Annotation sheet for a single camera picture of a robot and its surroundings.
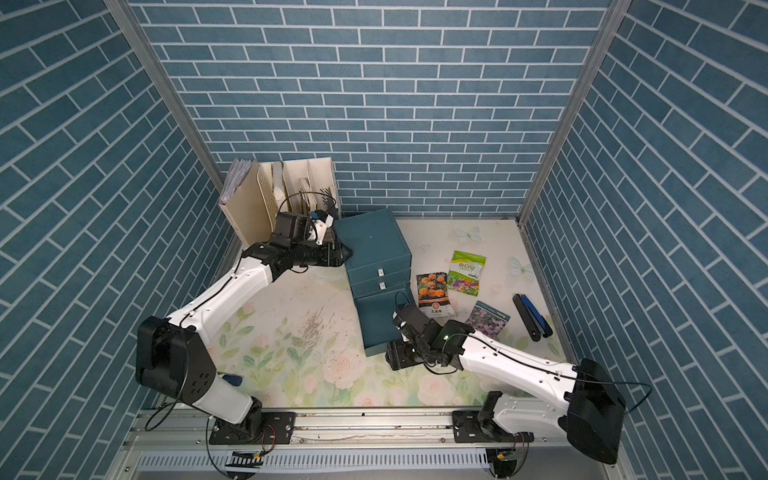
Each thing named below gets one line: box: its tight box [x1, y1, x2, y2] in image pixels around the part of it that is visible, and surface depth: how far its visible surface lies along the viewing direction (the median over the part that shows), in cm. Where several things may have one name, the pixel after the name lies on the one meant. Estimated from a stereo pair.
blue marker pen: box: [512, 293, 553, 342], surface depth 93 cm
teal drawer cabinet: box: [334, 209, 412, 299], surface depth 86 cm
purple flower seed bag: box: [465, 300, 511, 338], surface depth 96 cm
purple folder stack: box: [219, 158, 254, 205], surface depth 93 cm
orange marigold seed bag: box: [416, 272, 455, 320], surface depth 101 cm
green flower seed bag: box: [447, 250, 487, 308], surface depth 104 cm
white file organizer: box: [219, 157, 341, 247], surface depth 104 cm
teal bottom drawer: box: [355, 288, 411, 357], surface depth 93 cm
